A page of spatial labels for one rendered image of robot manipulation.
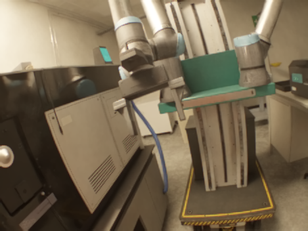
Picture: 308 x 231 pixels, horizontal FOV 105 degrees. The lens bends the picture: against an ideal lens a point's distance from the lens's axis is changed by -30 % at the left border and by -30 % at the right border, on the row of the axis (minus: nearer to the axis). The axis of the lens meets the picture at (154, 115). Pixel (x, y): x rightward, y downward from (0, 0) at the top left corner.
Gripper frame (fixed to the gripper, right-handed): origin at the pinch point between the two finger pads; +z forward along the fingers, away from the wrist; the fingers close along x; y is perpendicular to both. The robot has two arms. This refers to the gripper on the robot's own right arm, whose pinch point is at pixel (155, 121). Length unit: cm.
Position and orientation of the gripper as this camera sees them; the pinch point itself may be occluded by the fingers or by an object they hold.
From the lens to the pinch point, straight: 42.8
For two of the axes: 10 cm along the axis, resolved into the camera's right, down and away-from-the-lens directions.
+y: 2.7, 1.3, 9.5
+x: -9.2, 3.1, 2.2
